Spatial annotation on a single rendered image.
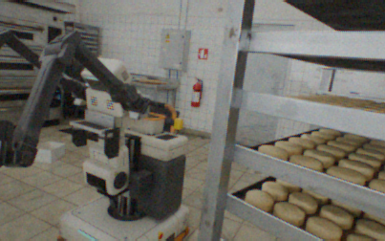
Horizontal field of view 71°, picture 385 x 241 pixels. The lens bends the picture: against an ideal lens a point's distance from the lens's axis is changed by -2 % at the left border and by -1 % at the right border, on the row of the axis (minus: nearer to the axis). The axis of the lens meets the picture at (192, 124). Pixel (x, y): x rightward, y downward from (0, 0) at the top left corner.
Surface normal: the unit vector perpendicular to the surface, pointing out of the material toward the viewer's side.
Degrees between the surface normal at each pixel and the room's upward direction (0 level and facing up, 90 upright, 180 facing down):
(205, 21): 90
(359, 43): 90
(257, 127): 90
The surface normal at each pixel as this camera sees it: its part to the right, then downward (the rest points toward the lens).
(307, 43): -0.68, 0.08
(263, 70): -0.43, 0.15
